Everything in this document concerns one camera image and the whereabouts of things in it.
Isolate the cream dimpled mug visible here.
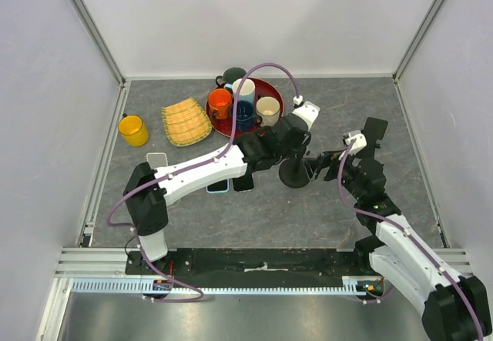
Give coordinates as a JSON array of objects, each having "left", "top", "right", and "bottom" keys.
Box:
[{"left": 256, "top": 97, "right": 280, "bottom": 126}]

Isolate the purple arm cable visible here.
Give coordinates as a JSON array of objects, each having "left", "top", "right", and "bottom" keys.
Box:
[
  {"left": 106, "top": 62, "right": 304, "bottom": 227},
  {"left": 337, "top": 144, "right": 485, "bottom": 341}
]

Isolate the black round-base phone stand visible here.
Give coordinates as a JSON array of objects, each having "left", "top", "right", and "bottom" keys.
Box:
[{"left": 279, "top": 131, "right": 311, "bottom": 189}]

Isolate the right aluminium frame post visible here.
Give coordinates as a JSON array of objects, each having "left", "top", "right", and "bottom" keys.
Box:
[{"left": 392, "top": 0, "right": 447, "bottom": 83}]

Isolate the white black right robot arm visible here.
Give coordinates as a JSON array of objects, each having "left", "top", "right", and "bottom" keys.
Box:
[{"left": 303, "top": 152, "right": 492, "bottom": 340}]

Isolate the dark blue mug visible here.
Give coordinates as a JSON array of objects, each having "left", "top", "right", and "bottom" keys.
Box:
[{"left": 230, "top": 101, "right": 262, "bottom": 132}]

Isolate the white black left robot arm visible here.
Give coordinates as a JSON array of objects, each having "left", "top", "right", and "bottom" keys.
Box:
[{"left": 124, "top": 112, "right": 314, "bottom": 274}]

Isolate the light blue cased phone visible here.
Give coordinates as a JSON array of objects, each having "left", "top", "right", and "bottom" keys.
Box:
[{"left": 206, "top": 179, "right": 230, "bottom": 194}]

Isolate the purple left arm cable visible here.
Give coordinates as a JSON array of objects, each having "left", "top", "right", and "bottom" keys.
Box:
[{"left": 106, "top": 62, "right": 304, "bottom": 227}]

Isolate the white phone stand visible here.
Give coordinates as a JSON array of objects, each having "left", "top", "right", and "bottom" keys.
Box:
[{"left": 146, "top": 152, "right": 168, "bottom": 169}]

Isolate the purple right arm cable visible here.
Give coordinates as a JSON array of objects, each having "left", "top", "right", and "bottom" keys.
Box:
[{"left": 337, "top": 144, "right": 485, "bottom": 341}]

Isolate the grey slotted cable duct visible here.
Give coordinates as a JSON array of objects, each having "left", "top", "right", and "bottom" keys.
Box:
[{"left": 71, "top": 278, "right": 367, "bottom": 296}]

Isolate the left aluminium frame post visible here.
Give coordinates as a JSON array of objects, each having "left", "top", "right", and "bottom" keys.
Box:
[{"left": 69, "top": 0, "right": 126, "bottom": 86}]

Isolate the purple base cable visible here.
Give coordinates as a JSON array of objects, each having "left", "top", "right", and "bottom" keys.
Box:
[
  {"left": 356, "top": 279, "right": 396, "bottom": 306},
  {"left": 132, "top": 229, "right": 205, "bottom": 304}
]

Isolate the orange mug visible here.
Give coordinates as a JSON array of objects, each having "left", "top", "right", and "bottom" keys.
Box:
[{"left": 207, "top": 89, "right": 233, "bottom": 120}]

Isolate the red round tray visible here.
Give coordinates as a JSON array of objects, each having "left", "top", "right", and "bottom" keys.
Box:
[{"left": 205, "top": 78, "right": 284, "bottom": 137}]

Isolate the clear cased black phone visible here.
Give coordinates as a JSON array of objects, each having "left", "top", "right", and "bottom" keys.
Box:
[{"left": 232, "top": 175, "right": 254, "bottom": 192}]

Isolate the light blue mug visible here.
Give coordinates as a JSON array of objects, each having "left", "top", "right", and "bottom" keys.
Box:
[{"left": 224, "top": 79, "right": 256, "bottom": 105}]

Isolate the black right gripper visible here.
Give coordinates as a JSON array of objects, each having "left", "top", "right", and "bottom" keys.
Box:
[{"left": 300, "top": 146, "right": 364, "bottom": 201}]

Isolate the black block phone stand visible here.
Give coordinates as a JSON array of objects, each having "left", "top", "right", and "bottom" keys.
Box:
[{"left": 357, "top": 117, "right": 388, "bottom": 159}]

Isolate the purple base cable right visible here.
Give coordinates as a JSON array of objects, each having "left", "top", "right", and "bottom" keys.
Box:
[{"left": 356, "top": 279, "right": 396, "bottom": 306}]

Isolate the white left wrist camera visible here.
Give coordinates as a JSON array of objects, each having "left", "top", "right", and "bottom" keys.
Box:
[{"left": 292, "top": 95, "right": 320, "bottom": 131}]

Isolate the yellow mug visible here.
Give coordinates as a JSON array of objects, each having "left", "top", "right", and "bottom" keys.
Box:
[{"left": 118, "top": 113, "right": 149, "bottom": 147}]

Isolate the dark grey mug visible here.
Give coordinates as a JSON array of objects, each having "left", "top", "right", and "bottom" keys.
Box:
[{"left": 215, "top": 67, "right": 247, "bottom": 86}]

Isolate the woven bamboo tray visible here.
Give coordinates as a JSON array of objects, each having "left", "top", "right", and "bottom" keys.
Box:
[{"left": 161, "top": 97, "right": 212, "bottom": 147}]

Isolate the aluminium frame post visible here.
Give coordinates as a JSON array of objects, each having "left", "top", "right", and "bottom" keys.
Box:
[
  {"left": 392, "top": 0, "right": 447, "bottom": 83},
  {"left": 69, "top": 0, "right": 126, "bottom": 86}
]

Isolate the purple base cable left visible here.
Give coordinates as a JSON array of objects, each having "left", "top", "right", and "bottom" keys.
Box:
[{"left": 132, "top": 229, "right": 205, "bottom": 304}]

